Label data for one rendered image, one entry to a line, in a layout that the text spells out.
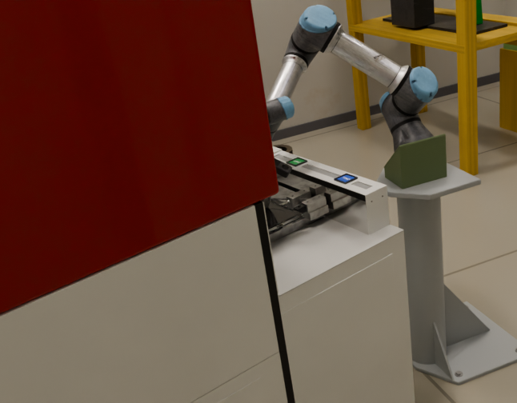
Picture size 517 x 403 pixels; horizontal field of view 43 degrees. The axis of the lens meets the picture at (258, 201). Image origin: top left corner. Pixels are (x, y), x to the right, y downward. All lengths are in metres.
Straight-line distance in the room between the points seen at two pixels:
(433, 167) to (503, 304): 1.01
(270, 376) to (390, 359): 0.73
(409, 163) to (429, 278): 0.49
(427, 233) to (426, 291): 0.25
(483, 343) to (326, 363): 1.04
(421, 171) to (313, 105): 3.27
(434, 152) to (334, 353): 0.81
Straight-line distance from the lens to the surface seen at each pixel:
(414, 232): 2.52
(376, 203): 2.10
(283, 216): 2.12
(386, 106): 2.47
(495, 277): 3.43
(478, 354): 2.91
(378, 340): 2.23
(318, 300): 1.96
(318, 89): 5.61
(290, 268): 1.98
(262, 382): 1.67
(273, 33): 5.37
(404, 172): 2.39
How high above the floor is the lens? 1.82
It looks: 24 degrees down
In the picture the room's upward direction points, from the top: 9 degrees counter-clockwise
